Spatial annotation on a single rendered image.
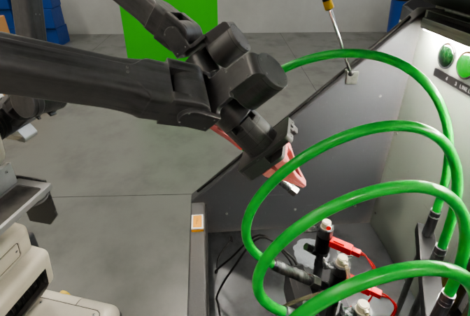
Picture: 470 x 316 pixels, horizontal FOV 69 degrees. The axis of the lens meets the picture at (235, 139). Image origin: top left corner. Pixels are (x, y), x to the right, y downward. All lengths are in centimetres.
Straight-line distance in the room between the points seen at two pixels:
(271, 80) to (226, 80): 6
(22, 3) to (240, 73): 61
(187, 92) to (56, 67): 15
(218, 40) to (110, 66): 28
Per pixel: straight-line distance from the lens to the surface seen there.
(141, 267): 211
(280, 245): 41
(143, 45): 378
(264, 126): 51
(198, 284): 79
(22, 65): 40
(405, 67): 58
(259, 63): 45
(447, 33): 78
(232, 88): 45
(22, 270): 116
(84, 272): 219
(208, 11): 372
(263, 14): 699
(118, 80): 41
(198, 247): 86
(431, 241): 75
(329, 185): 102
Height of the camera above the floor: 158
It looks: 30 degrees down
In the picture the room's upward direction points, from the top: straight up
